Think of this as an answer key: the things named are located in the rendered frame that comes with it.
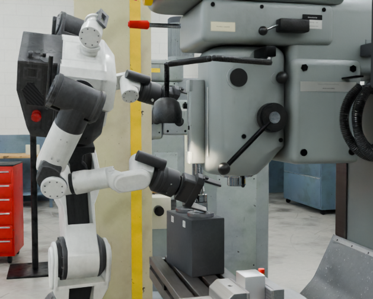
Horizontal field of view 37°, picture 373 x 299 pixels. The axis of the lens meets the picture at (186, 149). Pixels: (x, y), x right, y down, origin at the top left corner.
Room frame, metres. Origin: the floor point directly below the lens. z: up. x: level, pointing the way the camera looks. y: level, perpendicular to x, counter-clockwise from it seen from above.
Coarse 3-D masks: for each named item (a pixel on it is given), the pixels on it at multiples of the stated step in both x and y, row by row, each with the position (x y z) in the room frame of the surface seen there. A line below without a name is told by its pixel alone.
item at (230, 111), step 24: (216, 48) 1.36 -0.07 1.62; (240, 48) 1.34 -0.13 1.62; (216, 72) 1.34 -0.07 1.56; (240, 72) 1.33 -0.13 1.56; (264, 72) 1.35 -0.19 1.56; (216, 96) 1.34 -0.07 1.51; (240, 96) 1.34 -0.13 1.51; (264, 96) 1.35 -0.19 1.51; (216, 120) 1.34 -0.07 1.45; (240, 120) 1.34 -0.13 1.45; (216, 144) 1.34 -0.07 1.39; (240, 144) 1.34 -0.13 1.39; (264, 144) 1.35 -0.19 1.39; (216, 168) 1.37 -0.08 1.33; (240, 168) 1.36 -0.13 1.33
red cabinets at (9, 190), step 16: (0, 176) 5.54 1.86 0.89; (16, 176) 5.72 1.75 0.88; (0, 192) 5.54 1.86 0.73; (16, 192) 5.70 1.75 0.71; (0, 208) 5.54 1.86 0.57; (16, 208) 5.69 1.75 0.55; (0, 224) 5.54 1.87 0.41; (16, 224) 5.67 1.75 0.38; (0, 240) 5.54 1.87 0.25; (16, 240) 5.66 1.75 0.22; (0, 256) 5.55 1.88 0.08
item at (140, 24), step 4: (132, 20) 1.47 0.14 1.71; (136, 20) 1.47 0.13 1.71; (140, 20) 1.47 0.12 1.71; (144, 20) 1.48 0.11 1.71; (128, 24) 1.46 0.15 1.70; (132, 24) 1.46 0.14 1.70; (136, 24) 1.47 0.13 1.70; (140, 24) 1.47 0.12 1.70; (144, 24) 1.47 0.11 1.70; (148, 24) 1.47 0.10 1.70; (152, 24) 1.48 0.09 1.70; (156, 24) 1.48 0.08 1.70; (160, 24) 1.48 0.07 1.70; (164, 24) 1.49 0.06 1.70; (168, 24) 1.49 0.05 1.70; (172, 24) 1.49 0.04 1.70; (176, 24) 1.50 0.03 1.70; (180, 24) 1.50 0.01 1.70; (140, 28) 1.48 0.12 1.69; (144, 28) 1.48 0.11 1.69
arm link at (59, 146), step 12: (60, 132) 1.59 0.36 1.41; (48, 144) 1.62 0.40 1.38; (60, 144) 1.61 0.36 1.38; (72, 144) 1.62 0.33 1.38; (48, 156) 1.63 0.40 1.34; (60, 156) 1.63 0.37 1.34; (48, 168) 1.63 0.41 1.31; (60, 168) 1.65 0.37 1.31; (36, 180) 1.64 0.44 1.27; (48, 180) 1.64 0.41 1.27; (60, 180) 1.64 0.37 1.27; (48, 192) 1.66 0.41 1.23; (60, 192) 1.66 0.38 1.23
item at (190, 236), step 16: (176, 208) 1.93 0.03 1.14; (176, 224) 1.89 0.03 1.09; (192, 224) 1.77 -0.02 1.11; (208, 224) 1.79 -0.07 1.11; (176, 240) 1.89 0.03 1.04; (192, 240) 1.77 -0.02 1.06; (208, 240) 1.79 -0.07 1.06; (176, 256) 1.89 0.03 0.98; (192, 256) 1.77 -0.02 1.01; (208, 256) 1.79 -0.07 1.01; (192, 272) 1.77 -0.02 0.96; (208, 272) 1.79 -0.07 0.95
